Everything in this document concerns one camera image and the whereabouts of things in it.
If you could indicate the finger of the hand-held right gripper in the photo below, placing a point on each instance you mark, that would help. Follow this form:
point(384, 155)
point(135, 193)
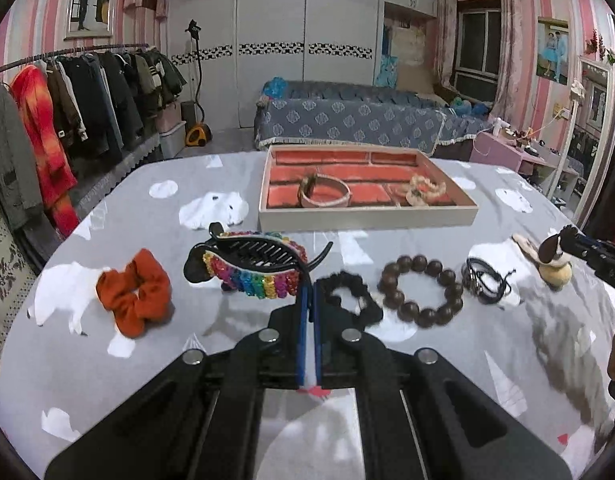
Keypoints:
point(602, 260)

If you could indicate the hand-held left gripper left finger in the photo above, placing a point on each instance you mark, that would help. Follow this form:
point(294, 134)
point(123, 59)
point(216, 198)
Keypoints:
point(303, 320)

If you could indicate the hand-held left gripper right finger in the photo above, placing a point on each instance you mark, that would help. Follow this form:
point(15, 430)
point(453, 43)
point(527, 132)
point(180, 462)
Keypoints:
point(337, 350)

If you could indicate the beige round plush hair clip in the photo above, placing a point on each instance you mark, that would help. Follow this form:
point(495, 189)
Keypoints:
point(555, 275)

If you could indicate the black scrunchie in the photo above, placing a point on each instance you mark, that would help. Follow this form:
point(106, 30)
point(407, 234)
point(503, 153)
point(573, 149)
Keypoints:
point(370, 310)

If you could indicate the rainbow sequin hair band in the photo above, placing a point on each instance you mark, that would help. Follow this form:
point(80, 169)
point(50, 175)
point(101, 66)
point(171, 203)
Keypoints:
point(252, 282)

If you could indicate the black hair claw clip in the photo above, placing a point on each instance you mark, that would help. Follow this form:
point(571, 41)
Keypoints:
point(257, 252)

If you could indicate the beige jewelry tray red lining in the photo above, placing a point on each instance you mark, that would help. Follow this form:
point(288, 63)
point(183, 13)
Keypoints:
point(367, 220)

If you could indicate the orange scrunchie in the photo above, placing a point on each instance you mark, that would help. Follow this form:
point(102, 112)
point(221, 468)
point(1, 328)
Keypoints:
point(132, 305)

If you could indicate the white framed mirror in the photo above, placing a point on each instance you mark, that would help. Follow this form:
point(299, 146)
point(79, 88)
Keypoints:
point(595, 105)

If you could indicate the pink side table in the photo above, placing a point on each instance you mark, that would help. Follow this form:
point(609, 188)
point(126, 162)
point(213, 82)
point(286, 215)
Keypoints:
point(487, 152)

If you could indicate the beige scrunchie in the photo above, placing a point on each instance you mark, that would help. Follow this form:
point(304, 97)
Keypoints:
point(427, 185)

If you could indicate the grey printed tablecloth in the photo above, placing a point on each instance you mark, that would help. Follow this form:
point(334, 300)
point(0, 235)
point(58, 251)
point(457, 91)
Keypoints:
point(137, 230)

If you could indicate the bed with blue cover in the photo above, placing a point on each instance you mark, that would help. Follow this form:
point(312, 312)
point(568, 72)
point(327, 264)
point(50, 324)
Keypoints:
point(347, 116)

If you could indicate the red artificial flowers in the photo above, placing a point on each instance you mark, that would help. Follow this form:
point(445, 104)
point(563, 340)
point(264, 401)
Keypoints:
point(600, 47)

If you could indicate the yellow black garment steamer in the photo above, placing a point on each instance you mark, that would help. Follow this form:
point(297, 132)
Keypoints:
point(197, 135)

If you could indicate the pink floral curtain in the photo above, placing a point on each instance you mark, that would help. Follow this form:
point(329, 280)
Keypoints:
point(513, 60)

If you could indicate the white storage box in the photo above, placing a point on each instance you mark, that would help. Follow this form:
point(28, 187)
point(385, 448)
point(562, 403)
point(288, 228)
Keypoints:
point(172, 141)

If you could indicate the blue plush toy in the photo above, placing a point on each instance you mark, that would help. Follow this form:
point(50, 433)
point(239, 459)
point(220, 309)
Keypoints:
point(275, 87)

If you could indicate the white wardrobe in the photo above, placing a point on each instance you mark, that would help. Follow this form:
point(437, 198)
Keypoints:
point(272, 85)

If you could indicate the grey lace-trimmed cover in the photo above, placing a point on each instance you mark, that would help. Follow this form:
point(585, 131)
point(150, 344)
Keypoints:
point(112, 170)

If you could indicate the pink storage box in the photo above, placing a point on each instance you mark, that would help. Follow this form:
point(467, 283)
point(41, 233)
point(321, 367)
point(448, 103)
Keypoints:
point(168, 117)

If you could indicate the large window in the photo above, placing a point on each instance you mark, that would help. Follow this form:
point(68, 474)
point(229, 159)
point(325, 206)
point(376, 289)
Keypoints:
point(480, 45)

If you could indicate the blue hanging cloth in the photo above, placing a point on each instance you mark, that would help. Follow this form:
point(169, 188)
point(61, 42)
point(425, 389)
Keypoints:
point(387, 67)

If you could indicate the brown floral patterned cloth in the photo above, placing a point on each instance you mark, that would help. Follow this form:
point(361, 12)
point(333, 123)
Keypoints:
point(7, 280)

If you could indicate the row of hanging clothes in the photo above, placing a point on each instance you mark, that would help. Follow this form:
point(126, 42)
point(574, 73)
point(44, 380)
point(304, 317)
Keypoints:
point(82, 100)

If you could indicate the metal clothes rack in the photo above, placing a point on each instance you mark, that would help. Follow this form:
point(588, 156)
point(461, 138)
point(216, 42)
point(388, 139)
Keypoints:
point(62, 52)

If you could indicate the wall poster of couple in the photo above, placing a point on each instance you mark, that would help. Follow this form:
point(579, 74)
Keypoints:
point(552, 52)

